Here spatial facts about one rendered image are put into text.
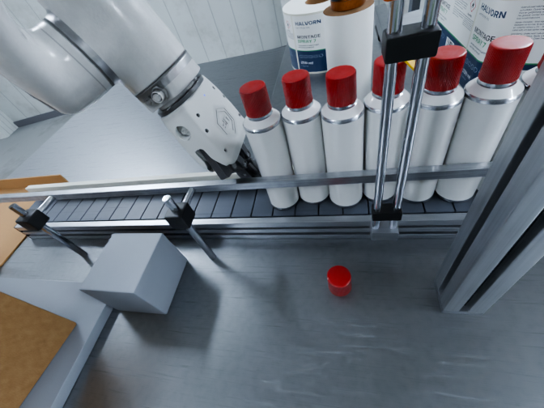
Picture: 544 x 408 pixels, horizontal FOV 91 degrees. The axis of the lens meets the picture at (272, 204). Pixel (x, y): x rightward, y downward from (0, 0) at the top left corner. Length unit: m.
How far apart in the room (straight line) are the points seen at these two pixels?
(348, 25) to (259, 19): 3.01
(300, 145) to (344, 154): 0.06
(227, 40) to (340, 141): 3.31
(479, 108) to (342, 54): 0.29
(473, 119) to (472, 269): 0.16
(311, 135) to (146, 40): 0.21
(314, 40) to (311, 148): 0.48
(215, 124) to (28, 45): 0.18
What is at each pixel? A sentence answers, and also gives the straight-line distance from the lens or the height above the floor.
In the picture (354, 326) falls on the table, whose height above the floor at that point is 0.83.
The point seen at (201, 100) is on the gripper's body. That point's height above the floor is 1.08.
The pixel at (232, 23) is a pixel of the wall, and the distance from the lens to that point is 3.56.
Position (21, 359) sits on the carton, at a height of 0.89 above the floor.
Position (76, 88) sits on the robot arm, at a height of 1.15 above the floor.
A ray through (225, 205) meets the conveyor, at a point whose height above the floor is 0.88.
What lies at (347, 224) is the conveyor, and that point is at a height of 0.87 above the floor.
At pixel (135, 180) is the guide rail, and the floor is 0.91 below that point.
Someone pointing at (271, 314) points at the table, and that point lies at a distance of 0.43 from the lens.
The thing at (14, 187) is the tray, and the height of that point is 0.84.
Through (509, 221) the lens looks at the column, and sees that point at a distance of 0.26.
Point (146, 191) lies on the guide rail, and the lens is 0.49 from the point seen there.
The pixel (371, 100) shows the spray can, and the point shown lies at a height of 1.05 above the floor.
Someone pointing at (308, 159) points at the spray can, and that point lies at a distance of 0.38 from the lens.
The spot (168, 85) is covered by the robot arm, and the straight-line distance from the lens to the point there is 0.35.
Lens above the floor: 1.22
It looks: 47 degrees down
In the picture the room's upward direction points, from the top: 20 degrees counter-clockwise
